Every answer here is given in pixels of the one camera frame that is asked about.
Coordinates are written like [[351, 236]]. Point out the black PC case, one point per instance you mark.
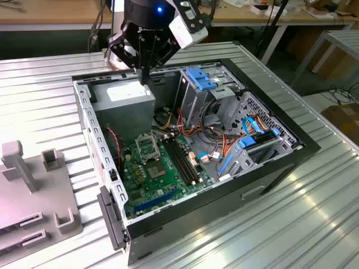
[[196, 221]]

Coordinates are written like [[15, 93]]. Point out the black tripod stand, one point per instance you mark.
[[276, 18]]

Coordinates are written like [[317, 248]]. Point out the blue drive bay bracket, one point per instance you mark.
[[196, 74]]

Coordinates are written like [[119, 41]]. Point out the grey metal drive cage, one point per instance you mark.
[[193, 103]]

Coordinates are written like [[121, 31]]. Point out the wooden desk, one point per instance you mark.
[[56, 12]]

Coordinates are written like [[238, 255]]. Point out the labelled cardboard box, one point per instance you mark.
[[343, 126]]

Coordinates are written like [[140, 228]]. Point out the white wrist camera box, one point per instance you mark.
[[183, 33]]

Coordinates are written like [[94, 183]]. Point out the black card retention latch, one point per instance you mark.
[[110, 221]]

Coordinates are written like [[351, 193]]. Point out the blue expansion slot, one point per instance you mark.
[[157, 200]]

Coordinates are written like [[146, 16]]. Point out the empty blue disk carrier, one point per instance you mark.
[[225, 165]]

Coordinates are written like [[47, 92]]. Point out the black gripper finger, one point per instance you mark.
[[164, 50], [123, 47]]

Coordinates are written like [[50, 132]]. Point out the grey metal frame table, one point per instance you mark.
[[343, 36]]

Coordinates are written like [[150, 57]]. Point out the grey metal disk bay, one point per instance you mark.
[[244, 166]]

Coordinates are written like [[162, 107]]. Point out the hard disk in blue carrier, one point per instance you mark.
[[246, 142]]

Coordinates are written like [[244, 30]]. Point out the brown cardboard box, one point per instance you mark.
[[333, 60]]

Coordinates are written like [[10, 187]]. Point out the grey power supply unit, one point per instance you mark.
[[123, 115]]

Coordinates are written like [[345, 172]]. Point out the CPU socket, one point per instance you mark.
[[155, 169]]

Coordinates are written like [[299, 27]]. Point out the grey parts rack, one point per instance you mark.
[[33, 201]]

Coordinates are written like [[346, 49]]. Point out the green motherboard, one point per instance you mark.
[[148, 186]]

